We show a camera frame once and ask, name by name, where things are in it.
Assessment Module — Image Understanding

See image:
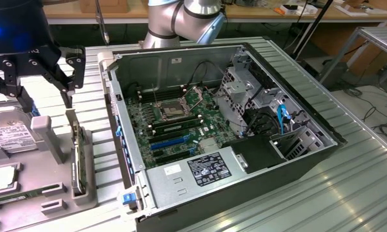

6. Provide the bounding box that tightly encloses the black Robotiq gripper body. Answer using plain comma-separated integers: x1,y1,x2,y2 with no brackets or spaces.
0,0,61,73

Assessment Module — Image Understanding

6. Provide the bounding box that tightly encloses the graphics card with black fan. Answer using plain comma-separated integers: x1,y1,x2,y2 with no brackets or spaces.
65,108,89,194

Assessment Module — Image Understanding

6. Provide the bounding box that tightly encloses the thin metal locking lever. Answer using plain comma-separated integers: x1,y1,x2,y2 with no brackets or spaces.
150,83,158,107

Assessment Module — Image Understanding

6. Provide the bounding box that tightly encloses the CPU socket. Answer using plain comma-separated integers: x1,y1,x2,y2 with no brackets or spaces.
156,98,193,121

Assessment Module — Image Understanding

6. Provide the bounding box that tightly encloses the metal socket cover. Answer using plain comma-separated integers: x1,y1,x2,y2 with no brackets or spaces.
178,86,208,114

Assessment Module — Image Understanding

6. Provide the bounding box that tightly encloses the dark RAM stick in slot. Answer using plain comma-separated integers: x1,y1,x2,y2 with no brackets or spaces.
152,117,202,135

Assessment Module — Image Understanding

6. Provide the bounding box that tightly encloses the grey plastic parts rack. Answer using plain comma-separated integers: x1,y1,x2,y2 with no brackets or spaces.
0,115,98,232

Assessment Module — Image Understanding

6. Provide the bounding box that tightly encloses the silver CPU chip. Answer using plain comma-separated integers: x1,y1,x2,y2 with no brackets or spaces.
0,165,19,192

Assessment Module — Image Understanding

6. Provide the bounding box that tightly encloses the blue expansion slot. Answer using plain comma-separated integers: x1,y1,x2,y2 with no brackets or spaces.
150,141,185,150

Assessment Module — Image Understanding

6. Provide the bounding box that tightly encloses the green motherboard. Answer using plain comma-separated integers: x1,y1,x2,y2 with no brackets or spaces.
125,89,242,170

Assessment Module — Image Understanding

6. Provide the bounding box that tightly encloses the long black expansion slot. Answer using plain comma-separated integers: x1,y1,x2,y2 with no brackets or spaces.
153,153,186,164

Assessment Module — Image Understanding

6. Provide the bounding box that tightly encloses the green RAM stick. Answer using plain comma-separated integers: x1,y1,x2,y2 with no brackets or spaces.
0,186,57,204

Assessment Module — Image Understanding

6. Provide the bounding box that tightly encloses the silver perforated drive cage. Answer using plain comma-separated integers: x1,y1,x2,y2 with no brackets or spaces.
217,65,278,126

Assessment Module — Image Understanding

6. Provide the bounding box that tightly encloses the silver chipset heat sink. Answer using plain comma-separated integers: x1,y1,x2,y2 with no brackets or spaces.
198,138,222,150

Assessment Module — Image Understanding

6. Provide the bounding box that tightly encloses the silver power supply unit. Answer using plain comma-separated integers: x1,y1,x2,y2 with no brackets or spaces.
144,147,248,210

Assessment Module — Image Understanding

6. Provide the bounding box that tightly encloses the long wooden desk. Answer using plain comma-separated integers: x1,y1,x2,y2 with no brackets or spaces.
43,0,387,25

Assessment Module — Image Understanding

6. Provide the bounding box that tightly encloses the black plastic shroud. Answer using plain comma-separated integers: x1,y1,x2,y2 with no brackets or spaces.
229,134,286,174

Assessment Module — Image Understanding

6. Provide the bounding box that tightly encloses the orange and white box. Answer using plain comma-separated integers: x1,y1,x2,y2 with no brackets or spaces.
272,5,297,16

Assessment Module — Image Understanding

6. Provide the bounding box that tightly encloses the black slanted pole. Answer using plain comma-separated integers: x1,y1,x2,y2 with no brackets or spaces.
290,0,335,59

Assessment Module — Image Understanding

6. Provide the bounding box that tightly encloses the silver disk bay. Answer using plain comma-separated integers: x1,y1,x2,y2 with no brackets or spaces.
268,125,329,160

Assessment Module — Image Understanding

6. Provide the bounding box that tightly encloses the open black PC case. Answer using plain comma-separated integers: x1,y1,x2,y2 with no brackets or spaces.
95,42,348,232

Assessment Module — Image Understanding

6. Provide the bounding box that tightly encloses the flat white box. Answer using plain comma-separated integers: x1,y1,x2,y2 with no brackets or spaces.
332,2,371,17

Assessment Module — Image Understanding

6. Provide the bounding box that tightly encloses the hanging cable with plug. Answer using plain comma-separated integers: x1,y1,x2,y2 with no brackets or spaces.
95,0,111,45

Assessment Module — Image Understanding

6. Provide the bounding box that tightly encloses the hard disk with blue bracket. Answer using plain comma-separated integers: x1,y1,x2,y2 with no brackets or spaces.
0,100,41,154

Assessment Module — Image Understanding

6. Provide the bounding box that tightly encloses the black looped wire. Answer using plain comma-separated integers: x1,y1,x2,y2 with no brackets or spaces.
190,60,226,86

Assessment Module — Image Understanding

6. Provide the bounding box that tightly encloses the light blue SATA wire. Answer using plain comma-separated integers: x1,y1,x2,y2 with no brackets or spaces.
276,103,290,135

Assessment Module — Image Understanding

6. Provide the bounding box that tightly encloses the black box under frame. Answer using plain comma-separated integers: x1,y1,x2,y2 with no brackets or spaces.
300,57,349,90

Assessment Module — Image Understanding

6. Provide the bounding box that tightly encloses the grey metal frame table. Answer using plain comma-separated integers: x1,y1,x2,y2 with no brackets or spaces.
317,26,387,84

